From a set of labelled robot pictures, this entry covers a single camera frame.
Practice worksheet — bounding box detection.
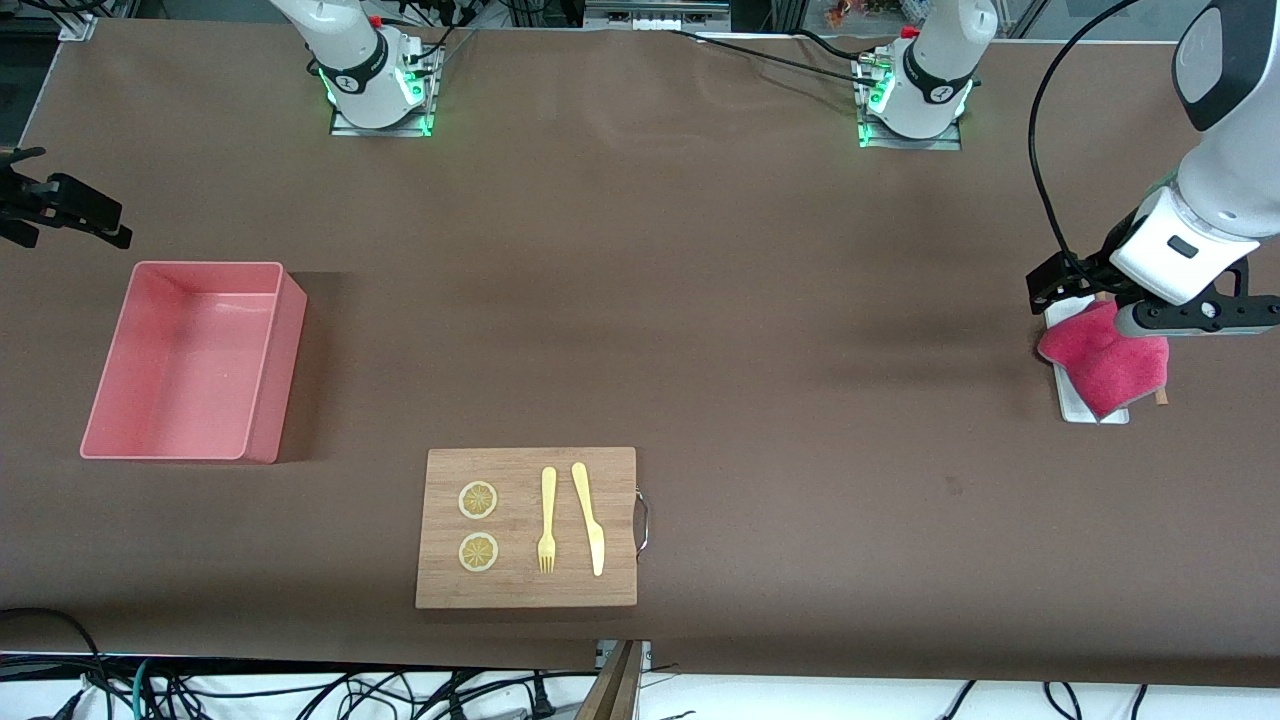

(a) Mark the wooden cutting board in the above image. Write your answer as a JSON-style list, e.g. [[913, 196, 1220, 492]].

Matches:
[[415, 447, 651, 610]]

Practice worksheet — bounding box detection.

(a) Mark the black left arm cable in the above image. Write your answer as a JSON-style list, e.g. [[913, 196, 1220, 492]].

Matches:
[[1028, 0, 1213, 293]]

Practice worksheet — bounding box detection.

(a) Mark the black table cable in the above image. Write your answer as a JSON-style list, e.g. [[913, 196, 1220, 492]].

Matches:
[[668, 28, 883, 87]]

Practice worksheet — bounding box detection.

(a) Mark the wooden plank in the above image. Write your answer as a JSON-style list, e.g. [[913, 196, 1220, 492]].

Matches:
[[575, 640, 646, 720]]

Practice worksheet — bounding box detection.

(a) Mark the pink and grey cloth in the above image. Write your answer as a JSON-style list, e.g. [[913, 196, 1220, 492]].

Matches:
[[1037, 300, 1170, 421]]

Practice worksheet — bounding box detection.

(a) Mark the grey metal device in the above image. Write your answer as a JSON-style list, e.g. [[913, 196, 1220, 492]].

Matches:
[[585, 0, 733, 31]]

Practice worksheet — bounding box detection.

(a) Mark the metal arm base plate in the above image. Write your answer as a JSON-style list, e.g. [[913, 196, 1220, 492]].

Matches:
[[330, 40, 434, 138], [858, 55, 963, 151]]

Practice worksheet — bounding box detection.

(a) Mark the yellow plastic fork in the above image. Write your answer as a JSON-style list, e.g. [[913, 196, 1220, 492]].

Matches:
[[537, 466, 558, 575]]

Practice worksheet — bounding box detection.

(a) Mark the yellow plastic knife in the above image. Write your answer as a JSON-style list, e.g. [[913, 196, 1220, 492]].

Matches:
[[571, 461, 606, 578]]

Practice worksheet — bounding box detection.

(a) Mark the pink plastic bin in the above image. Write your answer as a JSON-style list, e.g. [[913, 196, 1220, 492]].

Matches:
[[80, 261, 309, 465]]

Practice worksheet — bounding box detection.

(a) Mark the white rack tray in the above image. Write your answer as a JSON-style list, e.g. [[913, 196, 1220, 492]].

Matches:
[[1043, 295, 1131, 425]]

